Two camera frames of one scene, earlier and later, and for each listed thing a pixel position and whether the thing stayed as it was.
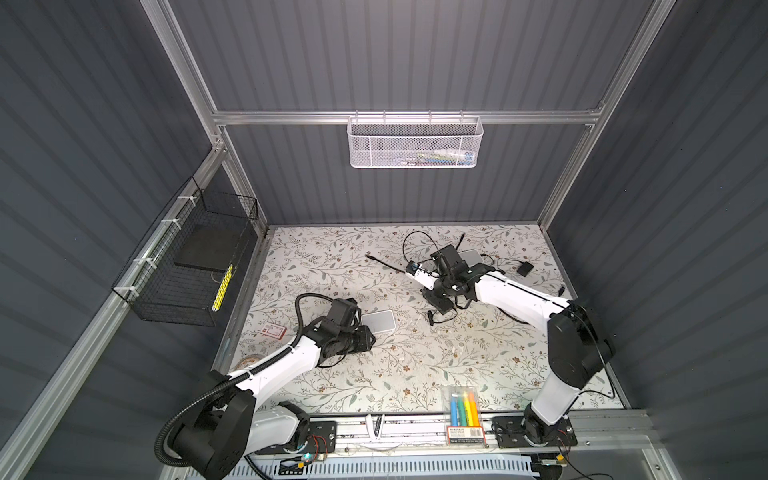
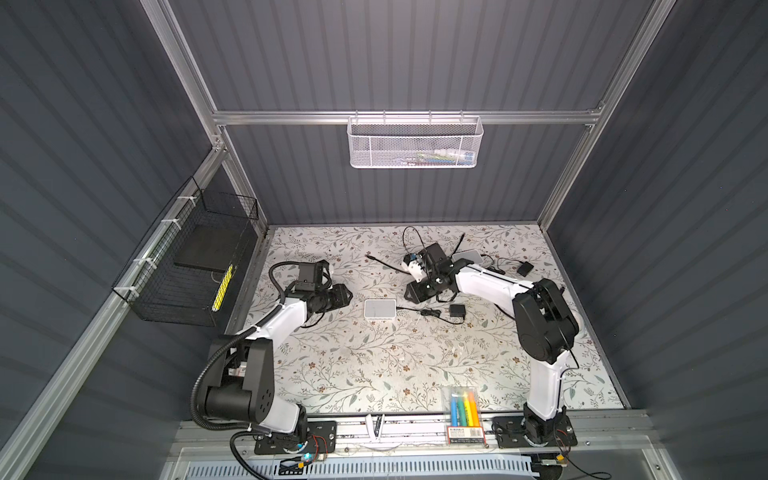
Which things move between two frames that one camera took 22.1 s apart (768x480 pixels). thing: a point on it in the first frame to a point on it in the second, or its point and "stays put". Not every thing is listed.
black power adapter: (525, 268) stays put
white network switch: (471, 257) stays put
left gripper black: (365, 342) to (340, 296)
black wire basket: (182, 271) stays put
